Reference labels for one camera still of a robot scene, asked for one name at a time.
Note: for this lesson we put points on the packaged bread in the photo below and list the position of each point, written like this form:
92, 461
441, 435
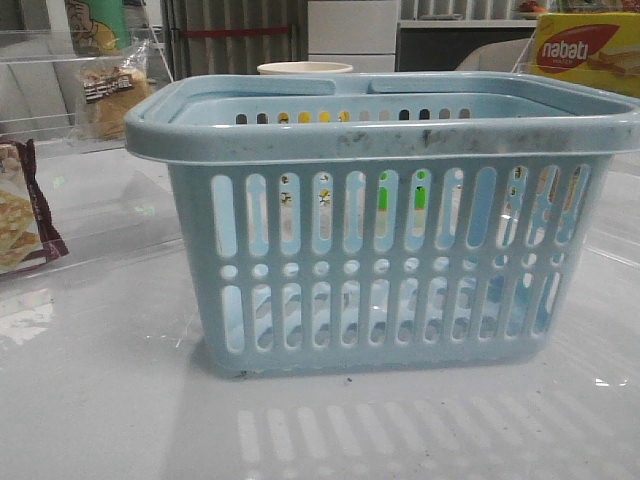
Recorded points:
109, 87

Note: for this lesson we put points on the light blue plastic basket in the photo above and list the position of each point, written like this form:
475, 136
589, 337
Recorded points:
370, 221

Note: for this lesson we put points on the cream paper cup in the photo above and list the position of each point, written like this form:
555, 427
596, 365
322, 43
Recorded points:
303, 68

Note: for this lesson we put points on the white drawer cabinet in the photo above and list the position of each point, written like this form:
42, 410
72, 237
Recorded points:
359, 33

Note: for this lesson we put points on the clear acrylic shelf left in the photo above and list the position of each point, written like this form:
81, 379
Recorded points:
39, 89

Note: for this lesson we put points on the clear acrylic shelf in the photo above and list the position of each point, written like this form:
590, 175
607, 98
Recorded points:
39, 89
524, 61

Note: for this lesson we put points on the clear acrylic shelf right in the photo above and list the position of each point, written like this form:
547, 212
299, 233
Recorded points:
524, 61

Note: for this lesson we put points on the brown cracker snack packet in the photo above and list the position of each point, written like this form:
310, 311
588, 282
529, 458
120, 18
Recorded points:
29, 238

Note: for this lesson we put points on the green cartoon snack package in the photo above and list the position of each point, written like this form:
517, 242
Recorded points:
97, 27

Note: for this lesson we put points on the yellow Nabati wafer box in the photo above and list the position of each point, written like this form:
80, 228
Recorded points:
599, 50

